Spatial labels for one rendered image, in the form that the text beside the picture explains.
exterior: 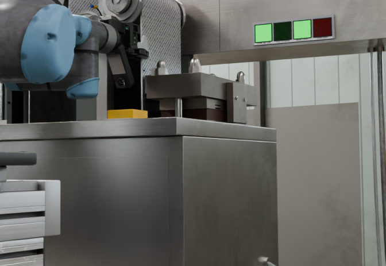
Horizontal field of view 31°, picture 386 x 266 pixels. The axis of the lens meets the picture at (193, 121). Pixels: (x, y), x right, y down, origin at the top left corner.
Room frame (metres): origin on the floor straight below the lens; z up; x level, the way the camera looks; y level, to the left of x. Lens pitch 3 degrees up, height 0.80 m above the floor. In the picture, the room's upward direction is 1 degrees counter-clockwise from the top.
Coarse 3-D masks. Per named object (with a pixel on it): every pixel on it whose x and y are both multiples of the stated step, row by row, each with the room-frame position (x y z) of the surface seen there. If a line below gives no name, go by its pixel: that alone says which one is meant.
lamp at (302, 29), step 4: (308, 20) 2.01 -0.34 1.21; (296, 24) 2.03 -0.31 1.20; (300, 24) 2.02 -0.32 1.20; (304, 24) 2.02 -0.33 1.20; (308, 24) 2.01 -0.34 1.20; (296, 28) 2.03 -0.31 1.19; (300, 28) 2.02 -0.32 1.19; (304, 28) 2.02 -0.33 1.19; (308, 28) 2.01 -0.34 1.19; (296, 32) 2.03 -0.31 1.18; (300, 32) 2.02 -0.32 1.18; (304, 32) 2.02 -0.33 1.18; (308, 32) 2.01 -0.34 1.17; (296, 36) 2.03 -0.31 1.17; (300, 36) 2.02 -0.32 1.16; (304, 36) 2.02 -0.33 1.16; (308, 36) 2.01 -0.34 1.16
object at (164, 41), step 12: (144, 24) 1.90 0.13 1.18; (156, 24) 1.97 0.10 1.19; (156, 36) 1.97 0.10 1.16; (168, 36) 2.03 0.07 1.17; (180, 36) 2.10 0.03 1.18; (156, 48) 1.97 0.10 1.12; (168, 48) 2.03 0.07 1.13; (180, 48) 2.10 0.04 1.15; (144, 60) 1.90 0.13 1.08; (156, 60) 1.96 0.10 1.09; (168, 60) 2.03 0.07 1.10; (180, 60) 2.10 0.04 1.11; (144, 72) 1.90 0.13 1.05; (168, 72) 2.03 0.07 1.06; (180, 72) 2.10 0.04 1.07
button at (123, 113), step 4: (108, 112) 1.62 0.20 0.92; (112, 112) 1.61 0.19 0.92; (116, 112) 1.61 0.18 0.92; (120, 112) 1.60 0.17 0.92; (124, 112) 1.60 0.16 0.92; (128, 112) 1.59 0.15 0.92; (132, 112) 1.59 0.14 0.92; (136, 112) 1.60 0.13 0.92; (140, 112) 1.62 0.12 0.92; (144, 112) 1.64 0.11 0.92; (108, 116) 1.62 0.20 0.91; (112, 116) 1.61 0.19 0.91; (116, 116) 1.61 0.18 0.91; (120, 116) 1.60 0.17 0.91; (124, 116) 1.60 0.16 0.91; (128, 116) 1.59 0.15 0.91; (132, 116) 1.59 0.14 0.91; (136, 116) 1.60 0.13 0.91; (140, 116) 1.62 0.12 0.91; (144, 116) 1.63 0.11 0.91
